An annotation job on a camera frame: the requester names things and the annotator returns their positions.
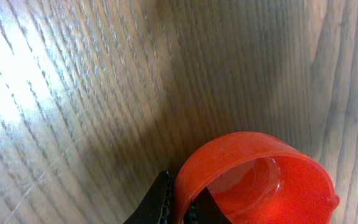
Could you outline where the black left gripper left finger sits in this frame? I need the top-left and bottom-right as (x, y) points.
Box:
(124, 170), (174, 224)

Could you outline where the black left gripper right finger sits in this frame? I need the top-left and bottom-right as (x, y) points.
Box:
(183, 187), (231, 224)

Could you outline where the red plastic measuring scoop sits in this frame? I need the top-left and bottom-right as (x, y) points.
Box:
(173, 132), (340, 223)

